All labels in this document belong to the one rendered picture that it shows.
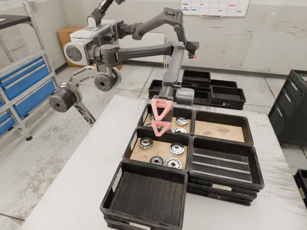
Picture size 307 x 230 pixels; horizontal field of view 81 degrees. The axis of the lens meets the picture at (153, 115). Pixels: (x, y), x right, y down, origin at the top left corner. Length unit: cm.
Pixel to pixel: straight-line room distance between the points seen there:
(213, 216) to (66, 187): 93
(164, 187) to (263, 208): 61
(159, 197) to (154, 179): 12
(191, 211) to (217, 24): 347
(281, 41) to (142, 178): 382
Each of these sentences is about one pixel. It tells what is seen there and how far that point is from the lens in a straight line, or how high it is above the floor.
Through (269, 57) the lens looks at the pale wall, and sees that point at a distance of 446.
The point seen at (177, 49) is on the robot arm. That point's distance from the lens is 103.
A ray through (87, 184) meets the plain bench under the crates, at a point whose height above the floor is 70.
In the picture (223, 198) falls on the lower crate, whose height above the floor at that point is 73.
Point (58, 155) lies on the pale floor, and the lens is 260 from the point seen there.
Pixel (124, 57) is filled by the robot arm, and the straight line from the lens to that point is 104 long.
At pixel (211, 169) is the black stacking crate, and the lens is 125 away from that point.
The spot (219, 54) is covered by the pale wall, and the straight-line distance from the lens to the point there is 424.
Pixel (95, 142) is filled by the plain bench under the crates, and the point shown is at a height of 70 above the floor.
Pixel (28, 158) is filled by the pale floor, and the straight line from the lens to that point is 276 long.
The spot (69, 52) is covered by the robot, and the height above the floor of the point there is 146.
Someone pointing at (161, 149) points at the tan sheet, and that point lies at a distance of 130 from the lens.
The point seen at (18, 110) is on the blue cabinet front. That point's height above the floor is 43.
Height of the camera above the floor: 182
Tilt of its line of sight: 39 degrees down
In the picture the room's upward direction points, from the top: straight up
